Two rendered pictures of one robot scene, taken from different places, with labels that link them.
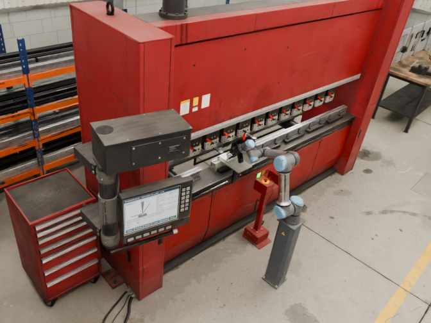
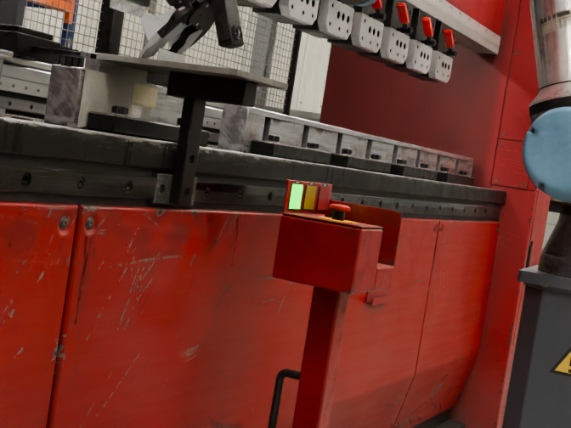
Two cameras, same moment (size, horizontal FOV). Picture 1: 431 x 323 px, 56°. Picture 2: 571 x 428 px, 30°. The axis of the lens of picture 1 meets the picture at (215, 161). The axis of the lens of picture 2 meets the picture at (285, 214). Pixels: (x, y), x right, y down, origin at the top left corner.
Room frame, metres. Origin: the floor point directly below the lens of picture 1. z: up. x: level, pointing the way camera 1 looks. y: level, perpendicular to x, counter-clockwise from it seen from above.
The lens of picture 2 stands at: (1.32, 0.18, 0.88)
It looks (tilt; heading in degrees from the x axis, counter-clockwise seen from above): 3 degrees down; 342
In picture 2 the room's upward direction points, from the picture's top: 9 degrees clockwise
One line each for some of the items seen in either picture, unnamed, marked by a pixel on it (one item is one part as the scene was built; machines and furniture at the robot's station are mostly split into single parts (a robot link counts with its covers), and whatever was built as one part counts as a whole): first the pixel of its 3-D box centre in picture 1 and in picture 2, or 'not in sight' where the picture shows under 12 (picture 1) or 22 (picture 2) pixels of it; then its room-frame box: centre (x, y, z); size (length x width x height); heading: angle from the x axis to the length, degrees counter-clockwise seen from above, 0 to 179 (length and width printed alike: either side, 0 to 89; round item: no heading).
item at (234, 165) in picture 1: (235, 163); (193, 71); (3.05, -0.18, 1.00); 0.26 x 0.18 x 0.01; 47
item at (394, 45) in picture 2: (306, 101); (386, 29); (4.01, -0.88, 1.26); 0.15 x 0.09 x 0.17; 137
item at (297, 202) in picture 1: (295, 205); not in sight; (2.63, -0.70, 0.94); 0.13 x 0.12 x 0.14; 129
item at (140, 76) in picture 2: not in sight; (122, 69); (3.14, -0.08, 0.99); 0.14 x 0.01 x 0.03; 137
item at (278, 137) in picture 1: (304, 126); (377, 154); (4.07, -0.94, 0.92); 1.67 x 0.06 x 0.10; 137
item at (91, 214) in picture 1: (116, 211); not in sight; (2.02, 0.62, 1.18); 0.40 x 0.24 x 0.07; 137
